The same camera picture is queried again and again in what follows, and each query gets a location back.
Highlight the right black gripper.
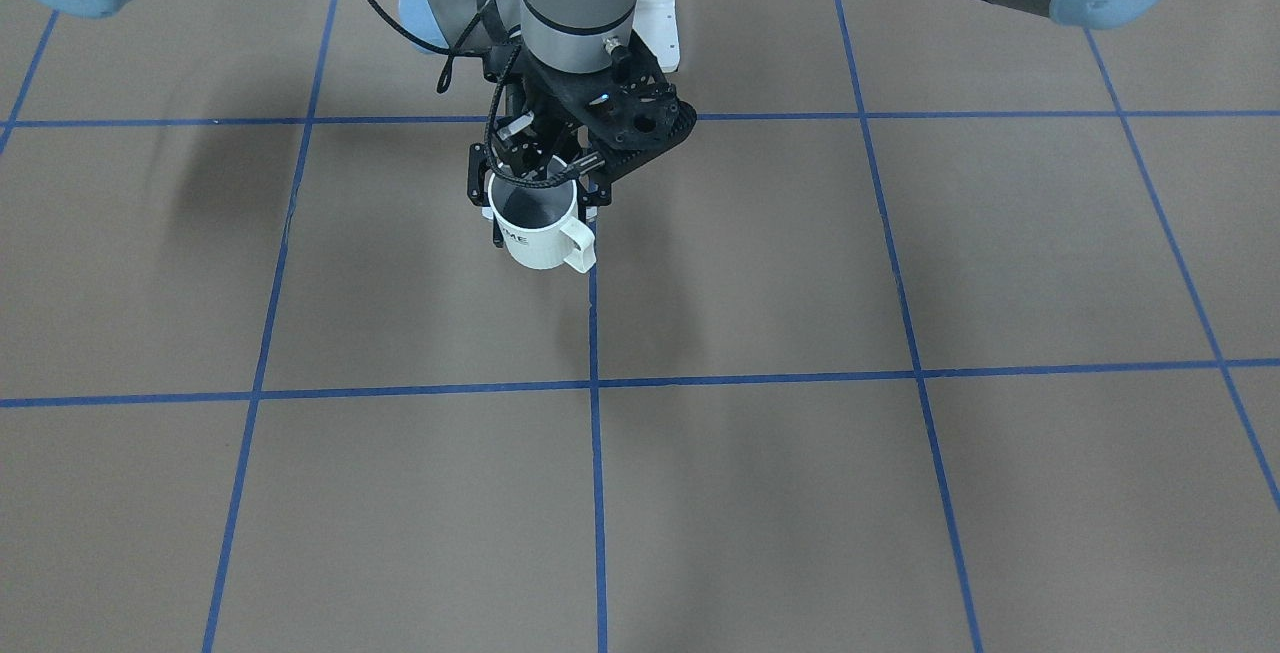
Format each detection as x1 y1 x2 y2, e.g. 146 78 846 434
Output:
466 59 611 224

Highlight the white mug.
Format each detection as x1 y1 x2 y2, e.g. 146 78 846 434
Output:
484 173 596 274

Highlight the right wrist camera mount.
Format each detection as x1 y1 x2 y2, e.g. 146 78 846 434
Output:
581 32 698 184

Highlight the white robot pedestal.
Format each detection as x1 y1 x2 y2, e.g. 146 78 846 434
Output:
634 0 681 74

